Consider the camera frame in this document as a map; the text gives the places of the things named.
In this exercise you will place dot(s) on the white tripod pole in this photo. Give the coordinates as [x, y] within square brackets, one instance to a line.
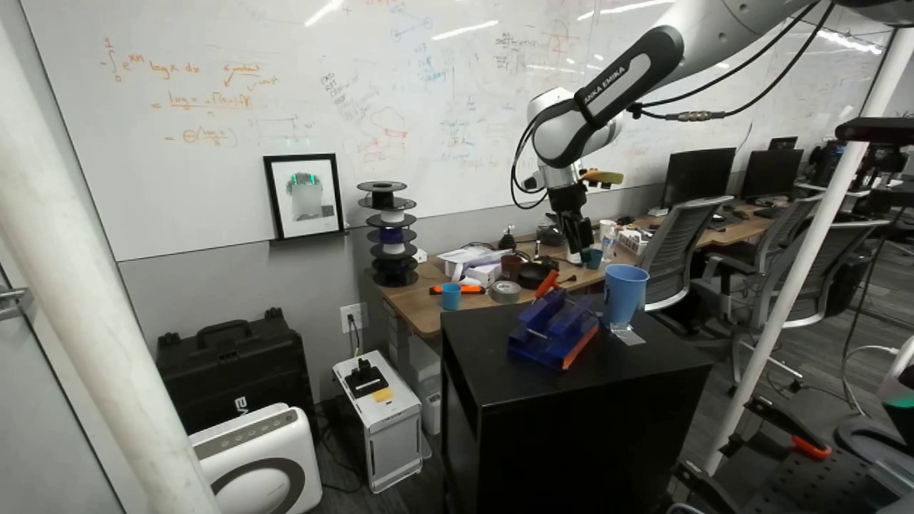
[890, 76]

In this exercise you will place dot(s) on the black side table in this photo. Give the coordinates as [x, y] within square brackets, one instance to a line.
[598, 438]

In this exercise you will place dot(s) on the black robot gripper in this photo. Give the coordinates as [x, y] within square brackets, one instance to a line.
[568, 213]

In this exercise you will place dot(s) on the grey office chair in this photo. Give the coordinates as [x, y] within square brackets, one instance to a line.
[670, 253]

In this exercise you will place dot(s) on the white computer tower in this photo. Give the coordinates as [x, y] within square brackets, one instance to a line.
[386, 414]

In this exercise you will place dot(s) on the small blue cup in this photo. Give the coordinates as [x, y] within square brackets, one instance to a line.
[453, 297]

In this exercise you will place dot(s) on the framed portrait picture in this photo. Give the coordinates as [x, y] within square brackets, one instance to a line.
[305, 195]

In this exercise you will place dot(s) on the whiteboard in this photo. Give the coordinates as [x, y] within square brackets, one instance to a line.
[172, 104]

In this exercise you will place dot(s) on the grey tape roll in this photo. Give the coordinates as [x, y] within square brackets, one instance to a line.
[505, 291]

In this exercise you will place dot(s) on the black hard case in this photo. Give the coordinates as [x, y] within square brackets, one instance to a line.
[235, 367]

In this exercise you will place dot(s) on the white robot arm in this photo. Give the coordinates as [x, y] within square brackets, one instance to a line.
[565, 127]

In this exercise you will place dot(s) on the orange box cutter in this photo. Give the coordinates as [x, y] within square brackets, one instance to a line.
[466, 288]

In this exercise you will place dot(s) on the stack of filament spools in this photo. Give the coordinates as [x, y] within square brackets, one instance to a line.
[391, 233]

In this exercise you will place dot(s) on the blue and orange holder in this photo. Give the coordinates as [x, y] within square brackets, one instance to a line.
[555, 328]

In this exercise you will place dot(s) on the large blue plastic cup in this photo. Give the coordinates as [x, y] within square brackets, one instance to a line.
[623, 295]

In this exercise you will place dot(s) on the orange handled pliers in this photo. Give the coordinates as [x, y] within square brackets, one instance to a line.
[802, 438]

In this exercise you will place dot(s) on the white air purifier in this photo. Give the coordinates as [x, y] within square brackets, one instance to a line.
[262, 460]

